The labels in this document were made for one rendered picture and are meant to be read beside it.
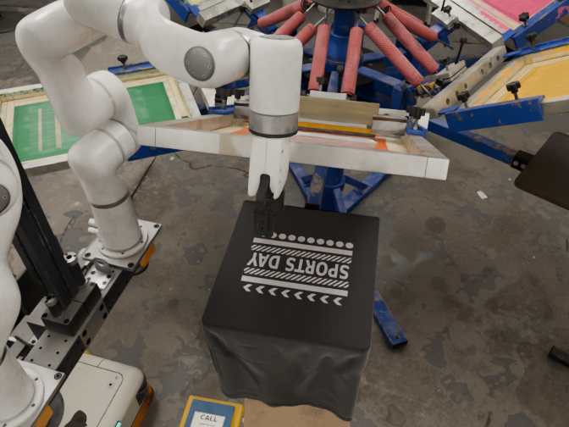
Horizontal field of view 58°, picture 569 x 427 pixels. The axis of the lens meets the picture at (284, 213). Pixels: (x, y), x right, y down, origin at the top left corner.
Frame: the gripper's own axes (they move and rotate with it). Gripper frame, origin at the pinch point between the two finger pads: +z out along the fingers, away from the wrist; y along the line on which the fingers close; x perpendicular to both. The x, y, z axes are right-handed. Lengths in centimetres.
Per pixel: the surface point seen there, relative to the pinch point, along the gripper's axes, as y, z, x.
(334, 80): -138, 7, -1
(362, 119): -73, 3, 13
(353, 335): -30, 47, 18
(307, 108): -74, 1, -3
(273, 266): -48, 42, -7
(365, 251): -59, 39, 19
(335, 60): -146, 0, -1
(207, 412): -4, 53, -13
